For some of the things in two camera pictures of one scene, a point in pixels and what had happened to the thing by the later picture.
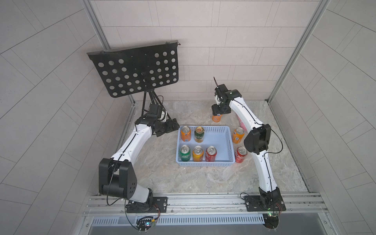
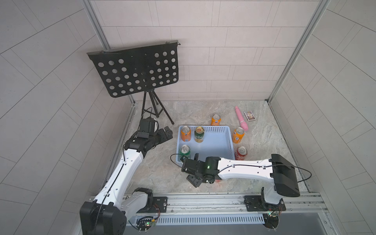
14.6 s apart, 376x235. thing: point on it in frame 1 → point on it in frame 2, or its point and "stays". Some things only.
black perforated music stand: [132, 69] stays
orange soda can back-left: [186, 132] stays
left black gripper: [169, 127] → [163, 137]
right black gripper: [216, 109] → [191, 179]
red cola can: [240, 154] stays
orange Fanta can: [238, 134] stays
